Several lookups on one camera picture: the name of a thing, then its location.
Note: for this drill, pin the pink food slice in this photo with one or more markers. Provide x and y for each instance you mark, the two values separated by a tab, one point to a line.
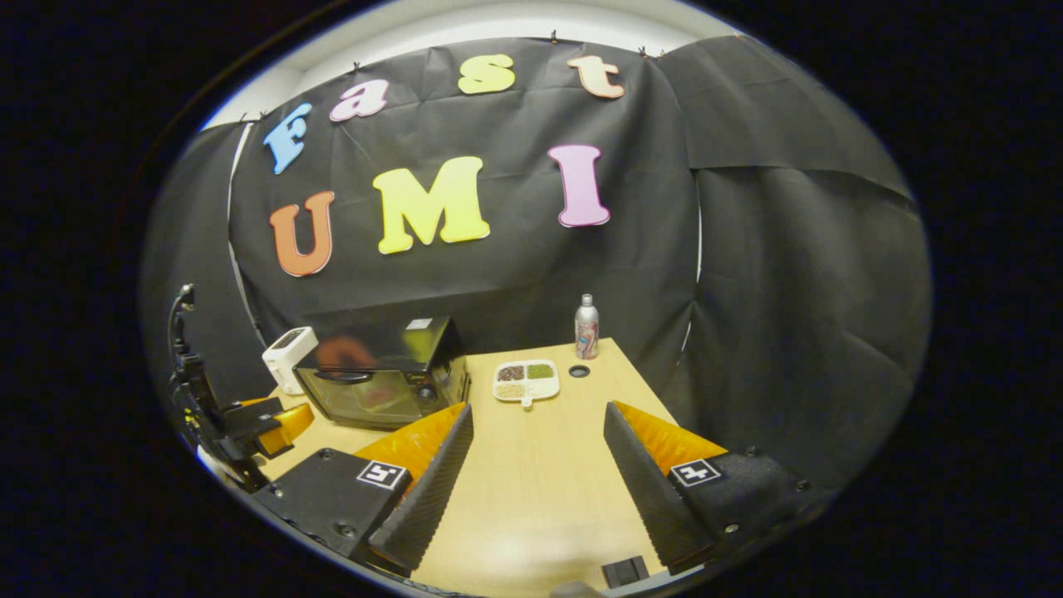
379	396

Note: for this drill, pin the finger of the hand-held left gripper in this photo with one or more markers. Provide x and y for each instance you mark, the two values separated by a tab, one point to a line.
291	423
253	419

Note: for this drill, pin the silver spray bottle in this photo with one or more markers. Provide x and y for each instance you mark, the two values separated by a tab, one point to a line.
586	328

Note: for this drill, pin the white divided bean tray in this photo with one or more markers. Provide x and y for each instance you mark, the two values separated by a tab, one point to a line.
526	380

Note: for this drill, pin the white toaster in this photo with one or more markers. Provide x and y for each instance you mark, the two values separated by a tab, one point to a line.
286	357

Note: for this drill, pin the black backdrop cloth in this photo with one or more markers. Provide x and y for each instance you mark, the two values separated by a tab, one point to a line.
789	291

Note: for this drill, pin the black electric oven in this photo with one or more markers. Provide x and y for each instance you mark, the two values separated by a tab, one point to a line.
390	349

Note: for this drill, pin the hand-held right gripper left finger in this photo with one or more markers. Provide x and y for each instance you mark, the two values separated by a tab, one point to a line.
428	498

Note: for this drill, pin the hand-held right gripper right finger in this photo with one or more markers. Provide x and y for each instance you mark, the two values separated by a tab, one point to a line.
652	498

